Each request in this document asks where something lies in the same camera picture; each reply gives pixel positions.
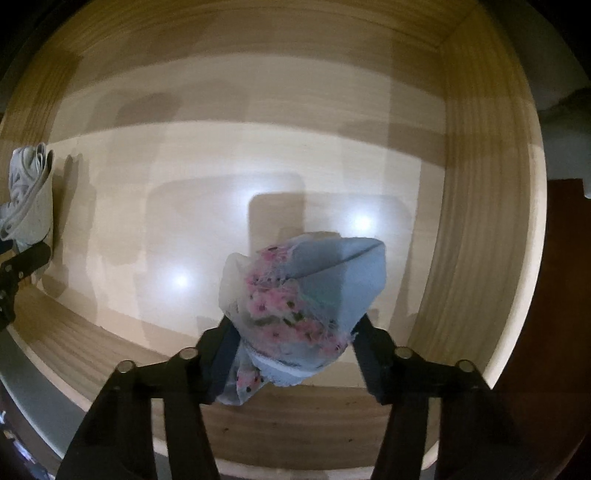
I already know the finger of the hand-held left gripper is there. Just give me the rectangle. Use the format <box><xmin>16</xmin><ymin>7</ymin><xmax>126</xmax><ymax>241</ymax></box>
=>
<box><xmin>0</xmin><ymin>242</ymin><xmax>51</xmax><ymax>287</ymax></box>

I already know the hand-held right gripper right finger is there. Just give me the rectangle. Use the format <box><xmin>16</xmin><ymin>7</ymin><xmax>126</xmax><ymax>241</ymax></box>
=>
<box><xmin>351</xmin><ymin>314</ymin><xmax>536</xmax><ymax>480</ymax></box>

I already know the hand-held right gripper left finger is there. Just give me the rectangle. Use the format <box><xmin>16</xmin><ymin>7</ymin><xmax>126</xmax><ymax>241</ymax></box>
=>
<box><xmin>55</xmin><ymin>316</ymin><xmax>241</xmax><ymax>480</ymax></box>

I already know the beige patterned underwear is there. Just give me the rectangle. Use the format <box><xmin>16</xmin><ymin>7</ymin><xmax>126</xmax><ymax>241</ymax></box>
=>
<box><xmin>0</xmin><ymin>142</ymin><xmax>55</xmax><ymax>254</ymax></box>

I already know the pink floral white sock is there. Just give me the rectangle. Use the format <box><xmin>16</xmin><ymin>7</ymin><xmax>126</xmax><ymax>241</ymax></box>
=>
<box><xmin>217</xmin><ymin>231</ymin><xmax>387</xmax><ymax>407</ymax></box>

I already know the round wooden bowl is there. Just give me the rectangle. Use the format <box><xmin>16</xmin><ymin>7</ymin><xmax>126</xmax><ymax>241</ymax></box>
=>
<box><xmin>0</xmin><ymin>0</ymin><xmax>548</xmax><ymax>476</ymax></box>

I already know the dark brown wooden panel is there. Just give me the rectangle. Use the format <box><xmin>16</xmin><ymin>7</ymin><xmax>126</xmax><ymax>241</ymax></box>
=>
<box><xmin>494</xmin><ymin>178</ymin><xmax>591</xmax><ymax>480</ymax></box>

